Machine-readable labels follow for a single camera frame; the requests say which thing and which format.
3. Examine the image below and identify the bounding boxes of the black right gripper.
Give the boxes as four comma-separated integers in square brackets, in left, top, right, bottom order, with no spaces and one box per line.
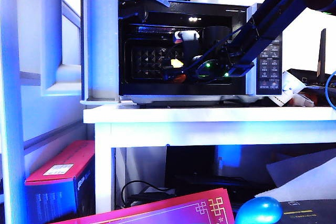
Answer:
[161,26,233,83]

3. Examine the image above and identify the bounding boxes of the black Midea microwave oven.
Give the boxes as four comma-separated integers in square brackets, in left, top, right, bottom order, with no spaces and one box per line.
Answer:
[39,0,121,106]

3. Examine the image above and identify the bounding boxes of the black white microwave oven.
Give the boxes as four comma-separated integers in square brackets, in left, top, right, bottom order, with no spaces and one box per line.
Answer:
[118,0,284,108]

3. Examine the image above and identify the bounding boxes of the white table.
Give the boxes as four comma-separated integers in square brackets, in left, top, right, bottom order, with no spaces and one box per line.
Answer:
[83,103,336,216]

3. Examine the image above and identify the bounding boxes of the white paper cup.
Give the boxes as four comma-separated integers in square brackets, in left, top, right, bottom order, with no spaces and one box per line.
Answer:
[269,71,307,108]

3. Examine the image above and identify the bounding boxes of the small white red box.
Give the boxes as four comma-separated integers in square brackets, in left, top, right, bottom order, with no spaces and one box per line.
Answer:
[295,91,317,108]

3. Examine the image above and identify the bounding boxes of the black router with antenna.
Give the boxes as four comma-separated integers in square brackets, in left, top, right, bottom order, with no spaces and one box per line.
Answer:
[286,28,336,96]

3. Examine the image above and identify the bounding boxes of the dark red box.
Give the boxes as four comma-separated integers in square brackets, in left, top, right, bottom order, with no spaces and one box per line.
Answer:
[301,89,336,108]

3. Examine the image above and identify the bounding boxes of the frosted office partition panel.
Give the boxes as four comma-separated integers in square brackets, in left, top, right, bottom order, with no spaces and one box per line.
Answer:
[0,0,88,224]

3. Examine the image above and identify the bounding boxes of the pink gift box gold pattern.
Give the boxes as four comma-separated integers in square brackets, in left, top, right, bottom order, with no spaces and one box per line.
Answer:
[52,188,236,224]

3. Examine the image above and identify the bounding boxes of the glossy blue egg-shaped object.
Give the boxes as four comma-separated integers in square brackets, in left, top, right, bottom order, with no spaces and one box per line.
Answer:
[234,196,284,224]

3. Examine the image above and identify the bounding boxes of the white foam sheet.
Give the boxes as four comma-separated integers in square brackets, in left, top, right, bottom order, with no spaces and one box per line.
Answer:
[254,149,336,201]

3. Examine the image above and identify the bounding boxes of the red and black cardboard box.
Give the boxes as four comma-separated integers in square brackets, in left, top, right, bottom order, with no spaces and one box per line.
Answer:
[25,141,97,221]

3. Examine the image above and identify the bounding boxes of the black box gold print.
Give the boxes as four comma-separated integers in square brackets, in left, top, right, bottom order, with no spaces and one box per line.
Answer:
[278,199,336,224]

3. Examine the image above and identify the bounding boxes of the blue cable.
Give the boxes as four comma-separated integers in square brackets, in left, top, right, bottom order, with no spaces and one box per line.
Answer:
[324,69,336,111]

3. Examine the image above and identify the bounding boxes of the black cable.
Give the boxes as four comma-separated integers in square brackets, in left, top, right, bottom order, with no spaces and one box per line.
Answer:
[120,180,177,209]

